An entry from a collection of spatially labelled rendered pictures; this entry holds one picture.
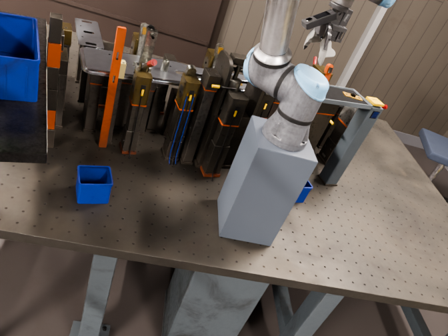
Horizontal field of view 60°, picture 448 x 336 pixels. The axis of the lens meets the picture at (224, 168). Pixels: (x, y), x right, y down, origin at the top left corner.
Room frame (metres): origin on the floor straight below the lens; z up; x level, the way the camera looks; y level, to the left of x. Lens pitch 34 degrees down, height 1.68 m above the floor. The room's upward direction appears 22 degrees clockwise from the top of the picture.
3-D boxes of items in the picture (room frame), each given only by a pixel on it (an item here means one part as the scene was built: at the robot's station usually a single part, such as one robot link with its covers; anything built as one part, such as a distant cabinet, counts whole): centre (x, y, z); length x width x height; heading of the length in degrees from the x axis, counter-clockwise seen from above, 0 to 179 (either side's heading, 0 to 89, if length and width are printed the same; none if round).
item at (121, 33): (1.26, 0.49, 0.95); 0.03 x 0.01 x 0.50; 122
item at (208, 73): (1.39, 0.17, 0.91); 0.07 x 0.05 x 0.42; 32
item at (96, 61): (1.71, 0.08, 1.00); 1.38 x 0.22 x 0.02; 122
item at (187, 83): (1.37, 0.23, 0.88); 0.11 x 0.07 x 0.37; 32
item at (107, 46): (1.58, 0.66, 0.84); 0.12 x 0.07 x 0.28; 32
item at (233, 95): (1.36, 0.04, 0.89); 0.09 x 0.08 x 0.38; 32
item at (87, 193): (0.99, 0.39, 0.75); 0.11 x 0.10 x 0.09; 122
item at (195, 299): (1.15, -0.14, 0.33); 0.31 x 0.31 x 0.66; 15
